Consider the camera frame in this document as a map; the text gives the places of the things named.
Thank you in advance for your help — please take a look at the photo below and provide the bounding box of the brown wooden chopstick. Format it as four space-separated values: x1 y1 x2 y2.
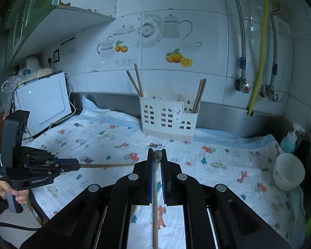
126 70 141 96
192 79 204 113
195 78 207 113
134 63 144 97
80 163 135 168
152 150 162 249

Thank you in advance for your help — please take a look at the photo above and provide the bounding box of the person left hand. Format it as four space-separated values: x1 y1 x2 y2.
0 181 29 204

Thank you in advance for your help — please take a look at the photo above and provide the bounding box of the printed white cloth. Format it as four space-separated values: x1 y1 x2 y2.
30 99 305 248

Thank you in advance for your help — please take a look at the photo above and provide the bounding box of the white microwave oven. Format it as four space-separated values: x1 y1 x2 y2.
14 71 72 136

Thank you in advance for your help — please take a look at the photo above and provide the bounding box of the white ceramic bowl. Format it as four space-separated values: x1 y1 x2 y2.
272 153 305 192

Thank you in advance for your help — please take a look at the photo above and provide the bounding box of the white electric kettle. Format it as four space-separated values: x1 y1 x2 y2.
19 56 41 76

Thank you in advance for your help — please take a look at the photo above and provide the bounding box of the teal soap dispenser bottle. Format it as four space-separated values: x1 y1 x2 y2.
280 122 305 154

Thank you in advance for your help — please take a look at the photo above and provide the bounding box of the white utensil holder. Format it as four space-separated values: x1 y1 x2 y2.
139 91 198 140

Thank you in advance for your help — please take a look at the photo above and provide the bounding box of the black wall socket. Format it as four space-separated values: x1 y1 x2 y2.
53 49 60 63

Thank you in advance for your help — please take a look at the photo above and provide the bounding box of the white wall label sticker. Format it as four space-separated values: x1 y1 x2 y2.
60 37 76 57

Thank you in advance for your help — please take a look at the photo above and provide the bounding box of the yellow gas hose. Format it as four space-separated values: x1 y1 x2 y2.
247 0 270 117

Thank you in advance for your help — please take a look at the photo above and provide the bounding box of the red handled water valve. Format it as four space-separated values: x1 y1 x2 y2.
235 78 250 94

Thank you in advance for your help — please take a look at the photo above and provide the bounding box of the braided metal hose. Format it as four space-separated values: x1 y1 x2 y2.
261 7 281 102
222 0 247 84

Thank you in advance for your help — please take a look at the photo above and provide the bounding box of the green wall cabinet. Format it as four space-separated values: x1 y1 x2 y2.
0 0 117 69

